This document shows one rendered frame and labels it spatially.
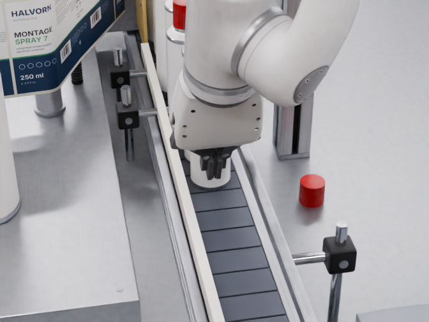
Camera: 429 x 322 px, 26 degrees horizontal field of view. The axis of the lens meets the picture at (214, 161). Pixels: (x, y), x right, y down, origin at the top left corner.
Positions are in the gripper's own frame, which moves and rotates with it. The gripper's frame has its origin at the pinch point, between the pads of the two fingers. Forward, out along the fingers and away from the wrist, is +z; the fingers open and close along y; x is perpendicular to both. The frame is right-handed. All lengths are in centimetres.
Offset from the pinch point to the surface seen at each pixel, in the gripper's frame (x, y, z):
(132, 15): -43.4, 4.5, 19.0
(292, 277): 21.9, -3.5, -10.0
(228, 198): 1.8, -2.1, 6.0
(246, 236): 9.1, -2.7, 3.4
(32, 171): -7.9, 21.9, 9.5
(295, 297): 24.5, -3.2, -10.9
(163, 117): -13.1, 4.0, 7.7
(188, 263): 12.2, 4.9, 2.4
